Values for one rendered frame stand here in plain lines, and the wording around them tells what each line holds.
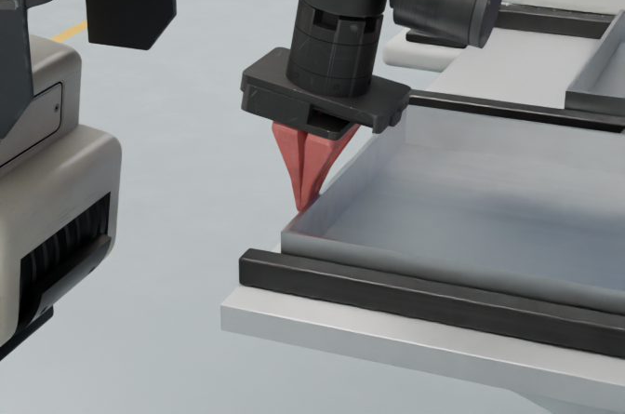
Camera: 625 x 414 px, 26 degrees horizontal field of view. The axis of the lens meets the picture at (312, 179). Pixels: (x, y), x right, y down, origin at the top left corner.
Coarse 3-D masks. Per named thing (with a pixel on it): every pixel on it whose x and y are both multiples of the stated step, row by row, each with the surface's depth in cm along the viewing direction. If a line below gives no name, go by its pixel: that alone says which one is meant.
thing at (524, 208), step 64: (448, 128) 111; (512, 128) 109; (576, 128) 107; (320, 192) 96; (384, 192) 104; (448, 192) 104; (512, 192) 104; (576, 192) 104; (320, 256) 89; (384, 256) 88; (448, 256) 94; (512, 256) 94; (576, 256) 94
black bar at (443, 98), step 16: (416, 96) 118; (432, 96) 118; (448, 96) 118; (464, 96) 118; (464, 112) 117; (480, 112) 116; (496, 112) 116; (512, 112) 115; (528, 112) 115; (544, 112) 114; (560, 112) 114; (576, 112) 114; (592, 128) 113; (608, 128) 112; (624, 128) 112
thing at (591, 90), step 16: (624, 16) 137; (608, 32) 130; (624, 32) 137; (608, 48) 131; (624, 48) 136; (592, 64) 124; (608, 64) 131; (624, 64) 131; (576, 80) 117; (592, 80) 125; (608, 80) 127; (624, 80) 127; (576, 96) 115; (592, 96) 114; (608, 96) 114; (624, 96) 123; (592, 112) 115; (608, 112) 114; (624, 112) 114
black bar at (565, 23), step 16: (512, 16) 142; (528, 16) 141; (544, 16) 141; (560, 16) 140; (576, 16) 140; (592, 16) 140; (544, 32) 141; (560, 32) 141; (576, 32) 140; (592, 32) 139
